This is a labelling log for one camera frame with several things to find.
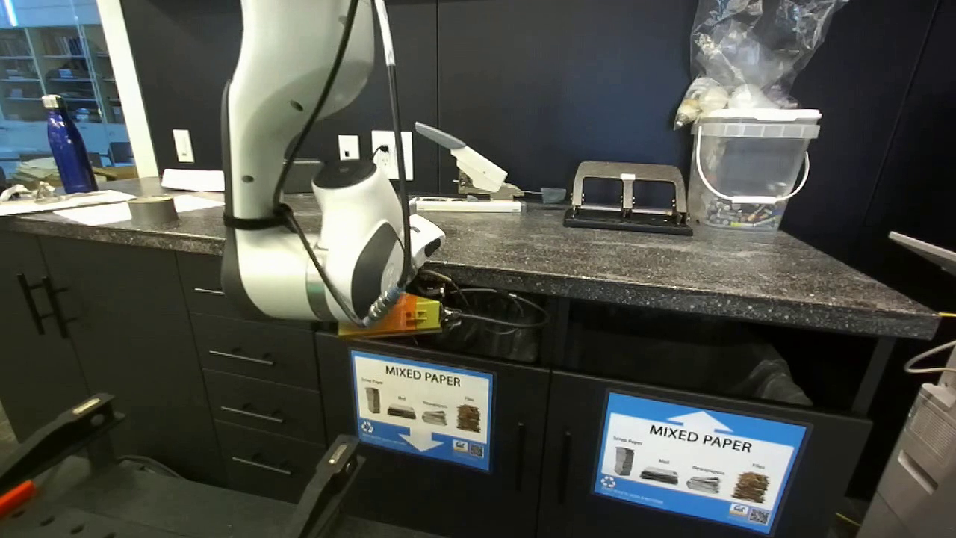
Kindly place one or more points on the right mixed paper sign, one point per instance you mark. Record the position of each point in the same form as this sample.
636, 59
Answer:
694, 463

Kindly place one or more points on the clear plastic bucket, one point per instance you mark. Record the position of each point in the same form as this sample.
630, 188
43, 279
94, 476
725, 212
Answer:
748, 162

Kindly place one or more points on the white paper sheet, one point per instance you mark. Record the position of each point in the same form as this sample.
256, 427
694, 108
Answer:
146, 212

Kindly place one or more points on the black cabinet door left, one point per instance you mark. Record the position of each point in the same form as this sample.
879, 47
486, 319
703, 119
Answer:
83, 319

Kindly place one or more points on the white wall plate left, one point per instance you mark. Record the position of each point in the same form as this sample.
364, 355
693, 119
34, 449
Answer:
185, 144

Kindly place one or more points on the blue water bottle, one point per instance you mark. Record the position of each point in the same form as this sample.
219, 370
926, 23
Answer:
68, 147

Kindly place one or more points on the white wall outlet plate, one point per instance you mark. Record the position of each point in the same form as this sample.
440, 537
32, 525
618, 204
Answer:
394, 153

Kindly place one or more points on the right black bin door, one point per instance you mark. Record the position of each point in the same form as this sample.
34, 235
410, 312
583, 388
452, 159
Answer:
575, 424

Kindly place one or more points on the left black bin door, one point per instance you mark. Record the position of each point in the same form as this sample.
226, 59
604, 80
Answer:
440, 498

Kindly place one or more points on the clear plastic bag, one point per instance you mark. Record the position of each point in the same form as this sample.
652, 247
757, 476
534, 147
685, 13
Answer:
754, 47

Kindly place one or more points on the orange yellow wrist camera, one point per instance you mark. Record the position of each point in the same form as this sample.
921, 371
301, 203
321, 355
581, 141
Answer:
415, 316

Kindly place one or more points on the folded white paper back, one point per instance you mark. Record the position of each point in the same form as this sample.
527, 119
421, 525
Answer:
194, 182

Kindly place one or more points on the black bin liner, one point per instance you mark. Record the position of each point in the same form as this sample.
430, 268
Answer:
494, 324

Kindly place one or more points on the large white stapler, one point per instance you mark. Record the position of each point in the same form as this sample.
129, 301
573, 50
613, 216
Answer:
483, 188

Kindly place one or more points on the white wall switch plate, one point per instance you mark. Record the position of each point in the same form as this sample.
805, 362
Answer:
347, 147

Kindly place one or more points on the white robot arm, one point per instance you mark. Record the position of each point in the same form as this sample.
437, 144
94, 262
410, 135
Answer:
340, 244

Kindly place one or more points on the black chair armrest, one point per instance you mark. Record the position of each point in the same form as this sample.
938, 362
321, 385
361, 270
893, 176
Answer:
73, 431

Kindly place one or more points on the black bin door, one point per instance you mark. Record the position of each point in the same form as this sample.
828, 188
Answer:
440, 498
575, 424

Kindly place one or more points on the white office printer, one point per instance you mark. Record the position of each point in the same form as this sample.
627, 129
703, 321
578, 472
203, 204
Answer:
918, 487

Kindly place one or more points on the black drawer unit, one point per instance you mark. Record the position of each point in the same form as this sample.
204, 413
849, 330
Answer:
261, 382

